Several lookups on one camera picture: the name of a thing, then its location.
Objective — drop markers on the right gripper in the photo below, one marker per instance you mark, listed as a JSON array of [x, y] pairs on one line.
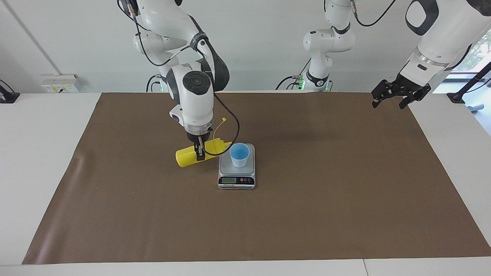
[[198, 136]]

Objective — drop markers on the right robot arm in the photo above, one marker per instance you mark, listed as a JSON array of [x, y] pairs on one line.
[[195, 103]]

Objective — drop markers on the blue plastic cup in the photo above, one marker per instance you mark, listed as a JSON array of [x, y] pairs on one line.
[[239, 155]]

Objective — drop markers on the yellow squeeze bottle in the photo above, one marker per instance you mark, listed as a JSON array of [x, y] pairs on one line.
[[186, 157]]

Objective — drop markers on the white wall socket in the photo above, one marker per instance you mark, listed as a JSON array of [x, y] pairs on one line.
[[60, 83]]

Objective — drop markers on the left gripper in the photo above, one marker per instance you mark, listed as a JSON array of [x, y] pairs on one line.
[[412, 87]]

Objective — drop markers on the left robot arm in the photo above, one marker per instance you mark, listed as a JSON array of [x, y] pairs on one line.
[[433, 42]]

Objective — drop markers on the black stand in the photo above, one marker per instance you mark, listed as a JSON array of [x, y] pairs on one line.
[[466, 89], [8, 96]]

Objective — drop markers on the silver kitchen scale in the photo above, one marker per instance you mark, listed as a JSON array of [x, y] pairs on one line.
[[237, 174]]

